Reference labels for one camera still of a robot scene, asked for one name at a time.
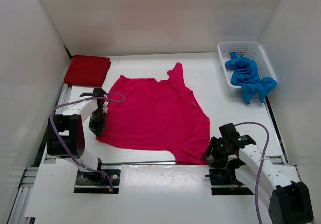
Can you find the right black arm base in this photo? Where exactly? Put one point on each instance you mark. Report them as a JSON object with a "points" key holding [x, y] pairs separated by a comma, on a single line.
{"points": [[223, 178]]}

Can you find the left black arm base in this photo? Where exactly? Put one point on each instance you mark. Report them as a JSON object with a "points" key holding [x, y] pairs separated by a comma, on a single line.
{"points": [[95, 183]]}

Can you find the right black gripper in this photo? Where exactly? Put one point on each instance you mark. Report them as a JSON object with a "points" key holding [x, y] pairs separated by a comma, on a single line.
{"points": [[219, 161]]}

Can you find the dark red t shirt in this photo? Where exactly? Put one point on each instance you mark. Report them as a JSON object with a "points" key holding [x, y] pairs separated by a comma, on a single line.
{"points": [[87, 71]]}

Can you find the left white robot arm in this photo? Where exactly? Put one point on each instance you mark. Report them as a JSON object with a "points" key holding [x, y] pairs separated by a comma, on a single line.
{"points": [[65, 138]]}

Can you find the white plastic basket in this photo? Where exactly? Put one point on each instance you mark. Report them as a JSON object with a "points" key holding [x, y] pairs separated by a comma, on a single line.
{"points": [[249, 49]]}

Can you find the blue t shirt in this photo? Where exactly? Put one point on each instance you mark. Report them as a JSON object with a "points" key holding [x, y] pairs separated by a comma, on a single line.
{"points": [[245, 74]]}

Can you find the pink t shirt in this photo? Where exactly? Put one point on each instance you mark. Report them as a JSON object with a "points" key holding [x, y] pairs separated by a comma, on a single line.
{"points": [[159, 116]]}

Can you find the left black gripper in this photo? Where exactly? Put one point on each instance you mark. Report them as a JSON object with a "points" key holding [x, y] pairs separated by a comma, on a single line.
{"points": [[97, 128]]}

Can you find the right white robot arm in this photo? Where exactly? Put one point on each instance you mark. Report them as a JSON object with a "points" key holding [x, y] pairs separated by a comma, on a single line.
{"points": [[286, 200]]}

